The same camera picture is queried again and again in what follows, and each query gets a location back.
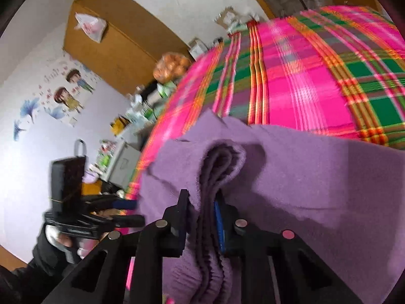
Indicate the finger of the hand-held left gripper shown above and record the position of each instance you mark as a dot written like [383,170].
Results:
[123,221]
[120,203]

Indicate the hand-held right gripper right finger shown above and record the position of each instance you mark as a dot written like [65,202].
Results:
[220,228]

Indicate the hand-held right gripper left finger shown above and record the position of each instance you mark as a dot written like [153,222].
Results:
[180,228]

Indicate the purple fleece garment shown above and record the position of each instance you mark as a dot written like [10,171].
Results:
[300,171]

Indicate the person's left forearm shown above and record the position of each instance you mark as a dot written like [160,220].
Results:
[31,269]

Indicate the person's left hand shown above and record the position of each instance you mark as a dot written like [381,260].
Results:
[55,236]

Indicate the white drawer cabinet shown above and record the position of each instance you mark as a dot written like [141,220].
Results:
[123,164]

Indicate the yellow paper bag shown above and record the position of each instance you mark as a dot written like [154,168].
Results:
[118,126]

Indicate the bag of oranges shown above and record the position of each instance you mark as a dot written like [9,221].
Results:
[171,66]

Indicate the wooden wardrobe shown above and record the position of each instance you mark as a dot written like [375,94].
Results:
[126,44]

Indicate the white plastic bag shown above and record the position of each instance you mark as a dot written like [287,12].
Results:
[91,27]

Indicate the pink green plaid cloth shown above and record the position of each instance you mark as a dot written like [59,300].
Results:
[284,79]

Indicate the white cardboard box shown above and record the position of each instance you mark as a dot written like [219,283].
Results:
[197,47]

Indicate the cartoon wall sticker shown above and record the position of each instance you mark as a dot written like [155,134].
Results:
[68,95]

